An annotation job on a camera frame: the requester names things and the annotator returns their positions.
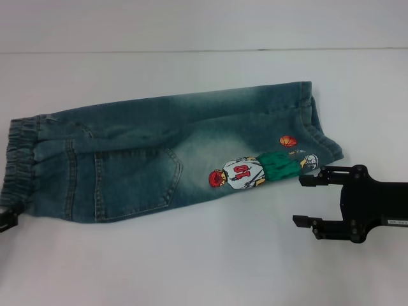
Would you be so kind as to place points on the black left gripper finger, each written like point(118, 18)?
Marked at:
point(6, 228)
point(8, 218)

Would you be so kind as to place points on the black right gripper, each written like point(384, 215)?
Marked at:
point(376, 205)

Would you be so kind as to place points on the blue denim shorts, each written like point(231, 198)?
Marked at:
point(127, 165)

